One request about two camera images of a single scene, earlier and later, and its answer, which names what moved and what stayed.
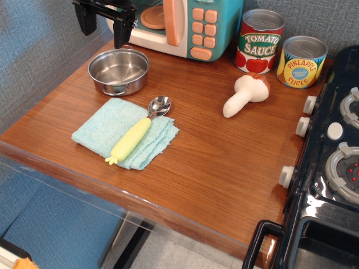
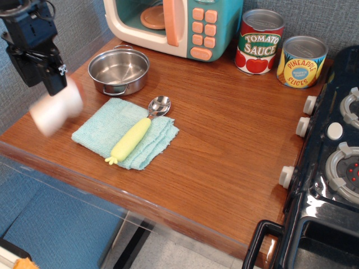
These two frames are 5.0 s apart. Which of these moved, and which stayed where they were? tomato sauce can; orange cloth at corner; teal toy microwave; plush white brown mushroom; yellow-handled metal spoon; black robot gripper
Moved: black robot gripper; plush white brown mushroom
Stayed: orange cloth at corner; yellow-handled metal spoon; tomato sauce can; teal toy microwave
